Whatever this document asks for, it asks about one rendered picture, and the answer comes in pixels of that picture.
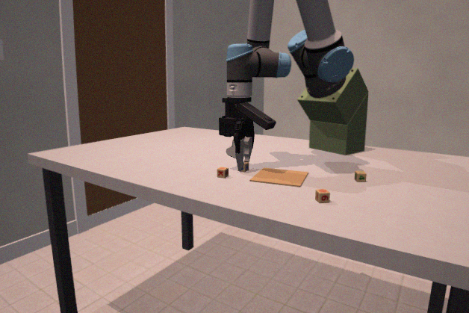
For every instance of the tan flat mat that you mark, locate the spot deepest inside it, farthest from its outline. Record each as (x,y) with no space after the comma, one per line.
(280,177)

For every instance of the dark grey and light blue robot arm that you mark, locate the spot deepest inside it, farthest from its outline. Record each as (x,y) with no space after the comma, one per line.
(327,56)

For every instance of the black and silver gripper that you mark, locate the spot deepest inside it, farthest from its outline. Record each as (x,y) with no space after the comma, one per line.
(241,127)

